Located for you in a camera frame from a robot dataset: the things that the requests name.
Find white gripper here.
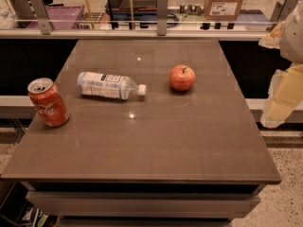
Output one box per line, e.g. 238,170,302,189
258,1,303,129

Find red coke can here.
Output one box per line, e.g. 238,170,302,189
27,78,69,128

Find cardboard box with label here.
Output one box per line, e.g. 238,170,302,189
204,0,243,20

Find red apple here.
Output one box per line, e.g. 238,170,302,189
169,65,196,92

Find orange blue cart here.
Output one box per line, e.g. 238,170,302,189
105,0,157,24

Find clear plastic water bottle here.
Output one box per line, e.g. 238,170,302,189
77,72,147,100

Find purple plastic crate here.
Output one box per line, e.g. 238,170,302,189
27,5,86,30

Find grey drawer cabinet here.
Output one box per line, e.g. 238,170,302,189
27,190,260,220

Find right metal railing post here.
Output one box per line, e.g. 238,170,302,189
270,0,300,22

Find metal railing post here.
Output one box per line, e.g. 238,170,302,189
30,0,53,35
157,0,168,36
270,0,300,22

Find middle metal railing post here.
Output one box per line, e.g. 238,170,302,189
157,0,168,36

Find yellow broom handle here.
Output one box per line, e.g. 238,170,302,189
85,0,95,29

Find left metal railing post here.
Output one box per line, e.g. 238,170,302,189
30,0,53,35

